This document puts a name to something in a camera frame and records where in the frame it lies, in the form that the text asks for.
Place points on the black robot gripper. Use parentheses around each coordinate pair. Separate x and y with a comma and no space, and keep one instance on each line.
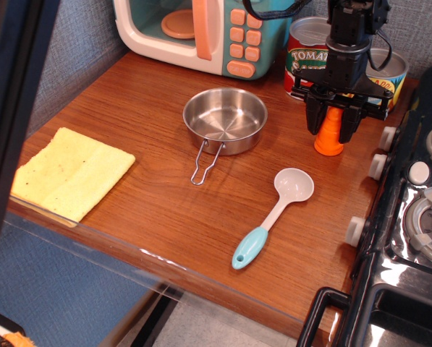
(343,84)

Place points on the orange toy carrot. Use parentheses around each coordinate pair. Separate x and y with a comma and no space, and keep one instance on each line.
(327,140)

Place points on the yellow folded towel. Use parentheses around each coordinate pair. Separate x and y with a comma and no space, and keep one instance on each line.
(70,176)

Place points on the tomato sauce can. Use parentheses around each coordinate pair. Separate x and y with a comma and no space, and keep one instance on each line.
(306,47)

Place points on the pineapple slices can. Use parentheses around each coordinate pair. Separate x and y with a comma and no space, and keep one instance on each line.
(391,77)

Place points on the small steel pan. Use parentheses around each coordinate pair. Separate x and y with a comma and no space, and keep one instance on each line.
(222,121)

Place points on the teal toy microwave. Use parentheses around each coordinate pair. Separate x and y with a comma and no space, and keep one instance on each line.
(217,37)

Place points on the black toy stove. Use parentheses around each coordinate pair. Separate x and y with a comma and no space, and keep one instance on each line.
(390,301)

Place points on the orange fuzzy object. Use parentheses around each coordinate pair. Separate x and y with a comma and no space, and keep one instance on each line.
(16,339)

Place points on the grey spoon teal handle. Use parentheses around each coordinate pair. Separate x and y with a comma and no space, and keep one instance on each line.
(292,185)

